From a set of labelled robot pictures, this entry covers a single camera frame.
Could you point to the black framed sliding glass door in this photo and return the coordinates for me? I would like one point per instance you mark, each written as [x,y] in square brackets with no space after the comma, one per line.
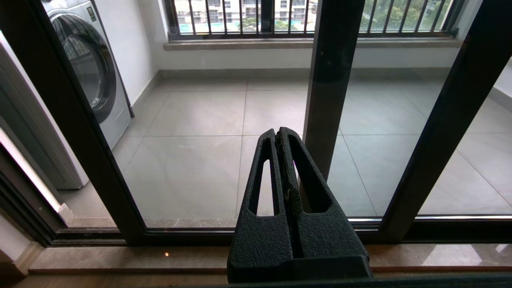
[80,120]

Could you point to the black window frame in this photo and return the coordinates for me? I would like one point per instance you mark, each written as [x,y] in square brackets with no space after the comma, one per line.
[266,16]

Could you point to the black outer door frame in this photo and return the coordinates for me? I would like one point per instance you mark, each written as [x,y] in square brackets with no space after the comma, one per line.
[24,200]

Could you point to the grey stone window sill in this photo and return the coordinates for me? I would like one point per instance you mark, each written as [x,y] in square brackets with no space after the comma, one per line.
[240,44]

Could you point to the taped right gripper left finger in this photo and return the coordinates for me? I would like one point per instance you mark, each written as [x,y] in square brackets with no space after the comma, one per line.
[260,236]

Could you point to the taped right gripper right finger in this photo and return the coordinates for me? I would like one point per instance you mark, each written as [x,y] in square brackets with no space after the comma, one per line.
[328,236]

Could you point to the black balcony railing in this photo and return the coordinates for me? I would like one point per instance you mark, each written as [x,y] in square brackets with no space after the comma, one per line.
[224,35]

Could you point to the white front-load washing machine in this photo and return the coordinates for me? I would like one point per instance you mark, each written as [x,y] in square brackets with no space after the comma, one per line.
[88,60]

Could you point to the black framed fixed glass door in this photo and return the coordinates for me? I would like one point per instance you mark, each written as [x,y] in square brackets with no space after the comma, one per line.
[328,80]

